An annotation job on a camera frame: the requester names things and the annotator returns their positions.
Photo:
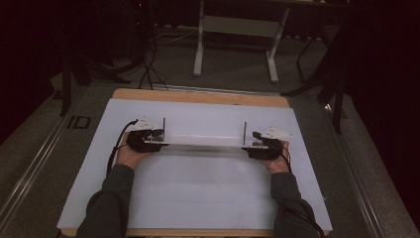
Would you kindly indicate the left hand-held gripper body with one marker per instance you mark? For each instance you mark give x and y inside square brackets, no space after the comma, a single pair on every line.
[138,140]

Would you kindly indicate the black rectangular floor bracket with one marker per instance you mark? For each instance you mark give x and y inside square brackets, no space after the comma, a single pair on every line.
[78,122]

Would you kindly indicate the black metal stand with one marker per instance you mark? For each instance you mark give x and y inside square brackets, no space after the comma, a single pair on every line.
[66,92]
[337,112]

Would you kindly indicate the person's left hand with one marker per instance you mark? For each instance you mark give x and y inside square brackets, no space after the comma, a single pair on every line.
[130,158]

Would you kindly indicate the metal floor rail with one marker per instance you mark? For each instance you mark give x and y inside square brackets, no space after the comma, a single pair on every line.
[356,185]
[29,172]

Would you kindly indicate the white metal desk frame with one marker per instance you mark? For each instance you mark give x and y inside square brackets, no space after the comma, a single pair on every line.
[237,26]

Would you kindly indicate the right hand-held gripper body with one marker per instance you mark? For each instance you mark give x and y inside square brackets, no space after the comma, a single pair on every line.
[272,147]

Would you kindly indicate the clear acrylic display frame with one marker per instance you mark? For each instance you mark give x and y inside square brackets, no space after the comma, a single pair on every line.
[204,140]

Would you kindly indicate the person's right hand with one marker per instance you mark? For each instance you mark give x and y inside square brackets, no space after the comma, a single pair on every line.
[279,163]

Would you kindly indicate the pale blue table mat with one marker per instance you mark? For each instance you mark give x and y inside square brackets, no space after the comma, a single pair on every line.
[198,185]

